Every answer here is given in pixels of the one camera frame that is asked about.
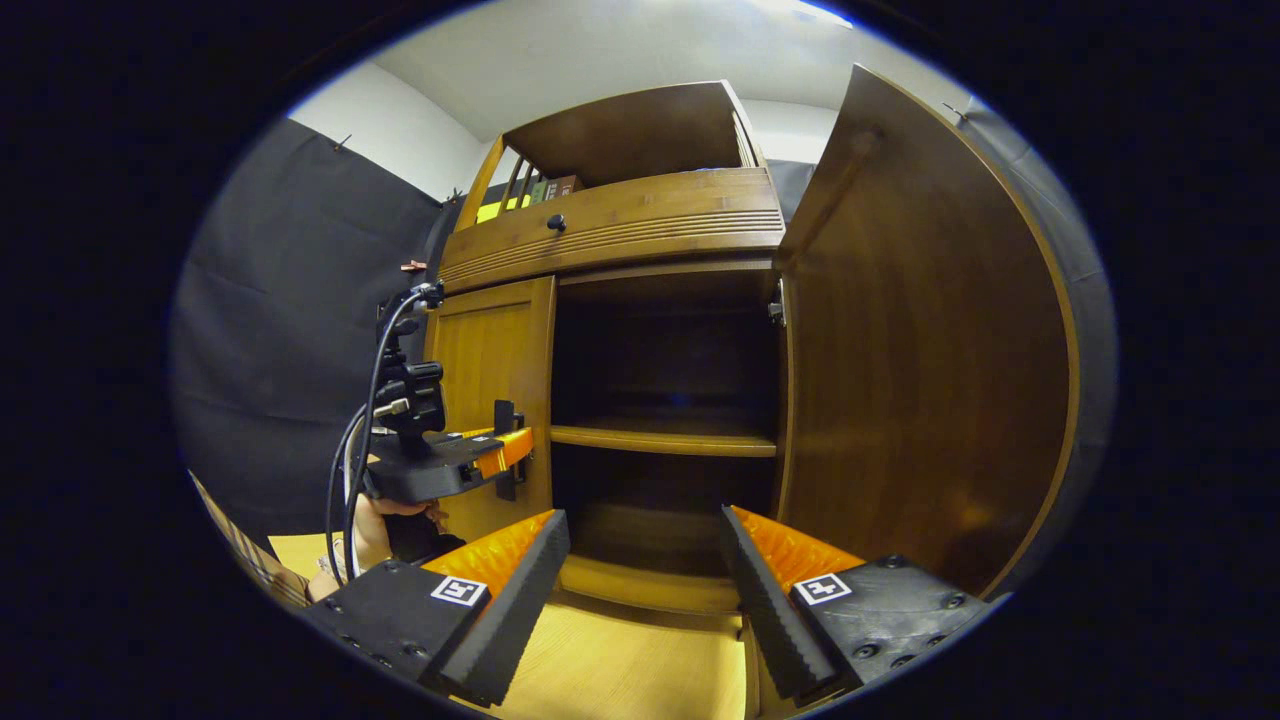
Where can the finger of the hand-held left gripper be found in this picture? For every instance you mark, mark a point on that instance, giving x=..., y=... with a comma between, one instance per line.
x=505, y=455
x=485, y=434

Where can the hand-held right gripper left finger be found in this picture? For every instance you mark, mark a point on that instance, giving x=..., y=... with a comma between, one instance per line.
x=520, y=600

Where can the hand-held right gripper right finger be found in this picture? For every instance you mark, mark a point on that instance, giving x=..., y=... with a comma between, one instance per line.
x=760, y=600

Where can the wooden shoe cabinet door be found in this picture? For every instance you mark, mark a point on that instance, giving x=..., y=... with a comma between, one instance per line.
x=490, y=340
x=920, y=350

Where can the wooden double-door shoe cabinet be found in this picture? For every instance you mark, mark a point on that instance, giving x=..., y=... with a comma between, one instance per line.
x=650, y=220

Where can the wooden inner cabinet shelf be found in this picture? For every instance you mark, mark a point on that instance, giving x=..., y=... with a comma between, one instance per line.
x=660, y=438

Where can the wooden cabinet drawer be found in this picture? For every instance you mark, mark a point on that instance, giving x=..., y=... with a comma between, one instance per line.
x=640, y=220

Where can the metal door hinge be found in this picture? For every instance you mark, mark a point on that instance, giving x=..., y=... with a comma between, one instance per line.
x=777, y=305

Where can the black backdrop cloth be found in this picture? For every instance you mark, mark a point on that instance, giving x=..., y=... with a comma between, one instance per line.
x=280, y=300

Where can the reddish brown book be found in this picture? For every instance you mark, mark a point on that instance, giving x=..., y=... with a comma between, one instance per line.
x=565, y=187

